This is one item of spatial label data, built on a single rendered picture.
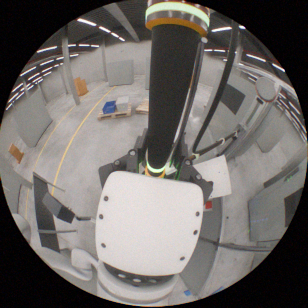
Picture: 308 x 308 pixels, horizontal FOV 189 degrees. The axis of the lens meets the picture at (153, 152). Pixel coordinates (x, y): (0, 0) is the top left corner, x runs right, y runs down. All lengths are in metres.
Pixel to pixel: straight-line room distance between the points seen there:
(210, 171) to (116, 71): 7.45
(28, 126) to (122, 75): 6.54
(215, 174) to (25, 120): 6.49
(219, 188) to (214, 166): 0.15
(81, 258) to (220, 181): 0.92
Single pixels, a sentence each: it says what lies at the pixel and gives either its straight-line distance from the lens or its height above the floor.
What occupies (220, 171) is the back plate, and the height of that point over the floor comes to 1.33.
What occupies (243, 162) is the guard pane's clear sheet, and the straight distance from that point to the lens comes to 0.91.
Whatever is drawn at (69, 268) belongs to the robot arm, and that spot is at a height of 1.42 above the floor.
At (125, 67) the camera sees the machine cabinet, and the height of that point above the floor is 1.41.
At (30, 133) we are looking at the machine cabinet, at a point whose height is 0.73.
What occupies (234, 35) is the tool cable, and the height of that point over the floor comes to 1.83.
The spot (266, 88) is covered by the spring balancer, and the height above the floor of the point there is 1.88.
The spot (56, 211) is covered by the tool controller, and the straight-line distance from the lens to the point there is 0.83.
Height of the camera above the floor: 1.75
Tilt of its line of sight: 55 degrees down
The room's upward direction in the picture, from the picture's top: 5 degrees clockwise
